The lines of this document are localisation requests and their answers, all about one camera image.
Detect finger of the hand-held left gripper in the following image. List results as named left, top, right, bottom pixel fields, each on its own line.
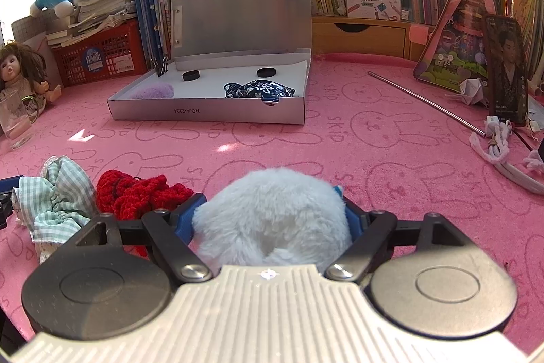
left=0, top=175, right=23, bottom=193
left=0, top=193, right=13, bottom=230

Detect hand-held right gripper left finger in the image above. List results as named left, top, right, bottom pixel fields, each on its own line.
left=76, top=194, right=214, bottom=283

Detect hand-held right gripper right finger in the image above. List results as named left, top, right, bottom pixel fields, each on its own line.
left=325, top=185, right=470, bottom=281

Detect green checkered cloth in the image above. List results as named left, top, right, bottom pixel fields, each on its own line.
left=12, top=156, right=98, bottom=265

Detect red crochet pouch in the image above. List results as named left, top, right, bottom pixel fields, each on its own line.
left=96, top=170, right=196, bottom=259

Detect white fluffy pom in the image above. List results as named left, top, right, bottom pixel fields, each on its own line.
left=192, top=168, right=353, bottom=268

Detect grey cardboard box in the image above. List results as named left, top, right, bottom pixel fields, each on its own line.
left=107, top=0, right=314, bottom=125

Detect purple plush toy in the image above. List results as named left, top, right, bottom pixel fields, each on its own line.
left=127, top=82, right=176, bottom=100

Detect blue floral pouch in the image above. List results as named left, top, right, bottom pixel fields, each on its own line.
left=223, top=79, right=297, bottom=102

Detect glass mug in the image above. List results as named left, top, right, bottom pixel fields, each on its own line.
left=0, top=88, right=40, bottom=151

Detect pink bunny print mat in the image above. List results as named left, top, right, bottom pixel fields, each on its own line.
left=0, top=50, right=544, bottom=347

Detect brown haired doll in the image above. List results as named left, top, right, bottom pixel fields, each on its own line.
left=0, top=41, right=62, bottom=115

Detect thin metal rod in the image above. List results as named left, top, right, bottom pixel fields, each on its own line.
left=368, top=70, right=486, bottom=137

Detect black binder clip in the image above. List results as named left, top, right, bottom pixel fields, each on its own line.
left=150, top=56, right=169, bottom=77

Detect grid cutting mat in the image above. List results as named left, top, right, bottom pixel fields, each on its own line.
left=11, top=15, right=48, bottom=47

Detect red plastic basket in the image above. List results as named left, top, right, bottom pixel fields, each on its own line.
left=52, top=22, right=147, bottom=88

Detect white paper origami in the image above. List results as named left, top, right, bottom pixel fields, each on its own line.
left=445, top=77, right=489, bottom=108

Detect wooden drawer unit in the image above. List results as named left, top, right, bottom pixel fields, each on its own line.
left=311, top=15, right=434, bottom=62

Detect pink house shaped box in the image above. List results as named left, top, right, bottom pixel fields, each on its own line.
left=413, top=0, right=502, bottom=95

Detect pink sticky note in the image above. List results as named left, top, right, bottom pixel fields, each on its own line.
left=410, top=24, right=435, bottom=46

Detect smartphone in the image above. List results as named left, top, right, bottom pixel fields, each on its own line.
left=481, top=14, right=530, bottom=128

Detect row of blue books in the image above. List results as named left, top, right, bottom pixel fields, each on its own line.
left=132, top=0, right=200, bottom=70

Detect white cable bundle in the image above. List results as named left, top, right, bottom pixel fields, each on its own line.
left=470, top=115, right=544, bottom=194

